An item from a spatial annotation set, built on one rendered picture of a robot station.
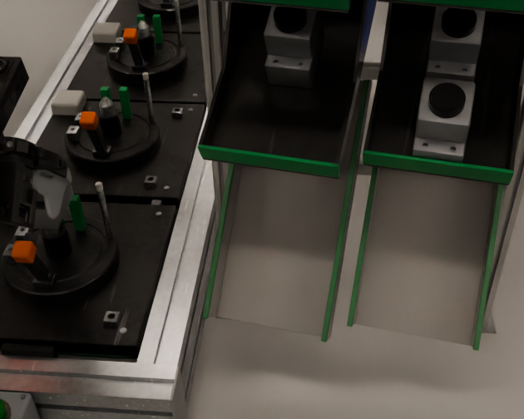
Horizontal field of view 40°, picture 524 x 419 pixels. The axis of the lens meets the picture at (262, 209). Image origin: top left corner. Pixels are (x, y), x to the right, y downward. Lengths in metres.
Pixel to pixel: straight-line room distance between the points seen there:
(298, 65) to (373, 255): 0.23
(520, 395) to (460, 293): 0.19
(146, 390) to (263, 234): 0.21
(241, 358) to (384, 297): 0.23
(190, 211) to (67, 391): 0.31
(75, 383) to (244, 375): 0.22
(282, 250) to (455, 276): 0.19
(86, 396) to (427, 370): 0.41
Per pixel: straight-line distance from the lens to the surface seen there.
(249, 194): 0.80
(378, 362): 0.93
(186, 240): 0.95
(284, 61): 0.69
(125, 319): 0.84
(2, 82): 0.73
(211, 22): 0.72
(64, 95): 1.21
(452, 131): 0.64
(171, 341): 0.82
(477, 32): 0.68
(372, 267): 0.79
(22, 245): 0.81
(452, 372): 0.94
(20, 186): 0.71
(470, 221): 0.79
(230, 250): 0.80
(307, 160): 0.64
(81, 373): 0.82
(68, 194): 0.86
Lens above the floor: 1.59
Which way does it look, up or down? 40 degrees down
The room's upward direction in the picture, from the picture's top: 2 degrees counter-clockwise
